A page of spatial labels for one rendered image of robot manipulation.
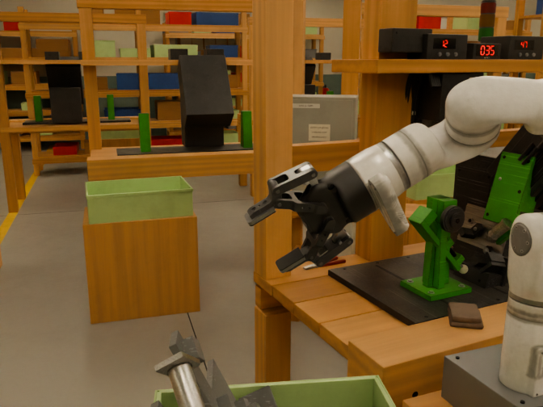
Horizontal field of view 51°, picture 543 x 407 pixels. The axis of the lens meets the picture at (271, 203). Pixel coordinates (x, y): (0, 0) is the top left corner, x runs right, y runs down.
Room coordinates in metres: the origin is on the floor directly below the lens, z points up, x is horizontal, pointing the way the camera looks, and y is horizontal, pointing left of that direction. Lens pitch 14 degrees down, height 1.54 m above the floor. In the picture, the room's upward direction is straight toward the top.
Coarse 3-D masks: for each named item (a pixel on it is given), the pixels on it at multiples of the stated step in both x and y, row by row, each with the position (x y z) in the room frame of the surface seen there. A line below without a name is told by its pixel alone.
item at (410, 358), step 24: (480, 312) 1.37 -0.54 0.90; (504, 312) 1.37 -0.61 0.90; (384, 336) 1.24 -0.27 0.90; (408, 336) 1.24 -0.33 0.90; (432, 336) 1.24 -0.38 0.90; (456, 336) 1.24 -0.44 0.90; (480, 336) 1.24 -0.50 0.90; (360, 360) 1.17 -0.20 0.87; (384, 360) 1.13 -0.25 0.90; (408, 360) 1.13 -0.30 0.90; (432, 360) 1.16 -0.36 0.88; (384, 384) 1.10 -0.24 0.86; (408, 384) 1.13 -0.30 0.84; (432, 384) 1.16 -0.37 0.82
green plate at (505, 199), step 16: (512, 160) 1.65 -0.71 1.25; (528, 160) 1.60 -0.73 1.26; (496, 176) 1.68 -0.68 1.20; (512, 176) 1.63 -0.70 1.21; (528, 176) 1.59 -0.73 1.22; (496, 192) 1.66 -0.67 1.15; (512, 192) 1.61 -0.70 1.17; (528, 192) 1.61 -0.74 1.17; (496, 208) 1.64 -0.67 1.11; (512, 208) 1.59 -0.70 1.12; (528, 208) 1.61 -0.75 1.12
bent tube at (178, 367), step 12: (168, 360) 0.63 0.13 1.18; (180, 360) 0.64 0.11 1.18; (192, 360) 0.65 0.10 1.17; (168, 372) 0.64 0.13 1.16; (180, 372) 0.63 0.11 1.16; (192, 372) 0.64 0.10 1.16; (180, 384) 0.62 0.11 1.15; (192, 384) 0.63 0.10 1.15; (180, 396) 0.61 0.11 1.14; (192, 396) 0.61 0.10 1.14
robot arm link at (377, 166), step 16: (384, 144) 0.71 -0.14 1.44; (352, 160) 0.71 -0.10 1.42; (368, 160) 0.70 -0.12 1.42; (384, 160) 0.69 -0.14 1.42; (368, 176) 0.68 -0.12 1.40; (384, 176) 0.64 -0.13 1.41; (400, 176) 0.69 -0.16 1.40; (384, 192) 0.64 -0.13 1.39; (400, 192) 0.70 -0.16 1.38; (384, 208) 0.65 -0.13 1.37; (400, 208) 0.66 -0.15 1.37; (400, 224) 0.66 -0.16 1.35
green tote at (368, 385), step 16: (240, 384) 0.93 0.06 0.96; (256, 384) 0.93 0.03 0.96; (272, 384) 0.93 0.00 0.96; (288, 384) 0.94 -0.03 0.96; (304, 384) 0.94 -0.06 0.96; (320, 384) 0.94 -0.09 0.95; (336, 384) 0.95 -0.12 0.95; (352, 384) 0.95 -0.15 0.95; (368, 384) 0.95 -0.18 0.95; (160, 400) 0.89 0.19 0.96; (288, 400) 0.94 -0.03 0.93; (304, 400) 0.94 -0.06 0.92; (320, 400) 0.94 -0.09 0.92; (336, 400) 0.95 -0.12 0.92; (352, 400) 0.95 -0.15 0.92; (368, 400) 0.95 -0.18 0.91; (384, 400) 0.89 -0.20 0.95
